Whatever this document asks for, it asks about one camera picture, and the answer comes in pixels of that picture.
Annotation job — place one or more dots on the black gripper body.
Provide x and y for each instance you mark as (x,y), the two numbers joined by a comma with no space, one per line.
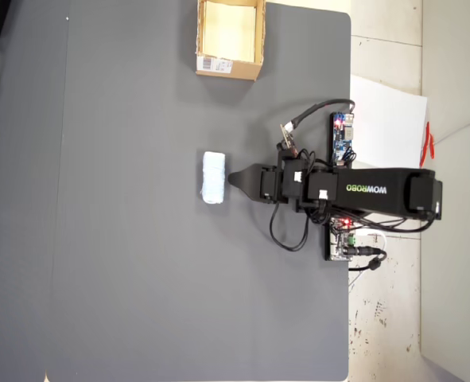
(282,183)

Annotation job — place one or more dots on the white green controller board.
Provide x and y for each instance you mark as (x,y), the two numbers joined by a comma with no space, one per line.
(338,244)

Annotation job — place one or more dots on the light blue block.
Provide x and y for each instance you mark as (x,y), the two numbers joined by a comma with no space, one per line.
(213,177)

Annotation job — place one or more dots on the grey table mat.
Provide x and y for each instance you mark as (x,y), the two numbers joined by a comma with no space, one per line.
(139,238)

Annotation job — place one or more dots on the blue circuit board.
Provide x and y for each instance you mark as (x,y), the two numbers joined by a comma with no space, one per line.
(340,139)

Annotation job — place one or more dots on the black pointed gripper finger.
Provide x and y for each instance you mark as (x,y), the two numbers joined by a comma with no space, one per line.
(246,181)

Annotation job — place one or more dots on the small wrist camera board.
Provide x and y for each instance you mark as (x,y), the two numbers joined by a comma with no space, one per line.
(288,139)

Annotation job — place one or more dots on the open cardboard box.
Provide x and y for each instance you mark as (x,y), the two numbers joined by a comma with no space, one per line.
(234,67)

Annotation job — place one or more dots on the white paper sheet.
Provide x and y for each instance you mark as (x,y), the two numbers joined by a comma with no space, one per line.
(385,127)

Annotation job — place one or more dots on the black WOWROBO robot arm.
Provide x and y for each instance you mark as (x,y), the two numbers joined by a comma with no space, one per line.
(377,191)

